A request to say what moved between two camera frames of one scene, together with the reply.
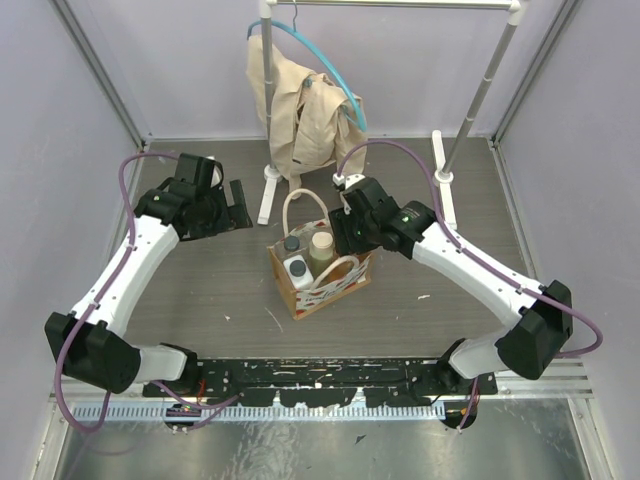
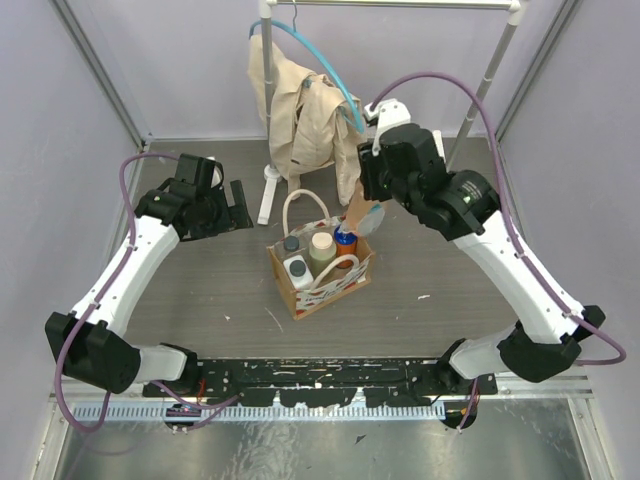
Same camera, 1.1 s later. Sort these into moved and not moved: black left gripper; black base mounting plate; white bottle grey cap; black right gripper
Moved: black right gripper
Not moved: white bottle grey cap; black base mounting plate; black left gripper
